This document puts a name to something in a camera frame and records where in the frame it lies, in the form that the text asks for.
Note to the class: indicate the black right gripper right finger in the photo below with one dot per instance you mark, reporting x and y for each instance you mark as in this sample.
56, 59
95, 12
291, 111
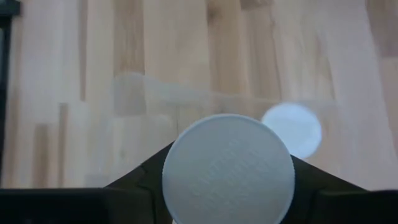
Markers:
317, 193

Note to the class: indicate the white cup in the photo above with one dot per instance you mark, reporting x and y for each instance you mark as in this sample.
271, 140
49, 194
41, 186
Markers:
228, 174
295, 127

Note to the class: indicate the white cup top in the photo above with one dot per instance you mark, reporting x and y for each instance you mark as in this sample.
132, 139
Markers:
295, 127

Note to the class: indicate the black aluminium table frame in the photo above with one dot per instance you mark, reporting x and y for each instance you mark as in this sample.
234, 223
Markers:
4, 46

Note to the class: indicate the clear plastic basket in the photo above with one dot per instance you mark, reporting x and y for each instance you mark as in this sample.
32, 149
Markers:
149, 90

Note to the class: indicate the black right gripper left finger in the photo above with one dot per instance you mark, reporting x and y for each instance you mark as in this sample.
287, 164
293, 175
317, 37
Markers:
140, 196

